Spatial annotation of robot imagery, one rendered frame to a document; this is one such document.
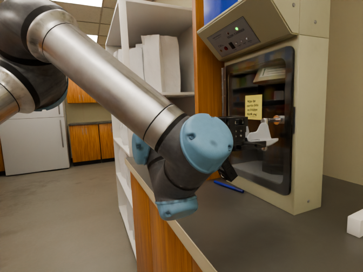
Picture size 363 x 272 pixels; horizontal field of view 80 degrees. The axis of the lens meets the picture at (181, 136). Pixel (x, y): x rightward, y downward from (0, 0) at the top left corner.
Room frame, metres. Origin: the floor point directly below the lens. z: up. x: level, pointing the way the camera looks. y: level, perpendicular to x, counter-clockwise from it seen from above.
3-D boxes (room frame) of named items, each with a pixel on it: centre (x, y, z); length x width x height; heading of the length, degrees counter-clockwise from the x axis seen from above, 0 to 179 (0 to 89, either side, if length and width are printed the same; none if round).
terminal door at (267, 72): (0.70, -0.23, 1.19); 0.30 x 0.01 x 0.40; 23
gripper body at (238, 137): (0.53, -0.10, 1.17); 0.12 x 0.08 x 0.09; 113
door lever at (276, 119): (0.59, -0.24, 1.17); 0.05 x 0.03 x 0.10; 113
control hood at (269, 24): (0.68, -0.18, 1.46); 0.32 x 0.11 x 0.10; 23
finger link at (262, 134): (0.54, -0.21, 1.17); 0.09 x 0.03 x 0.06; 98
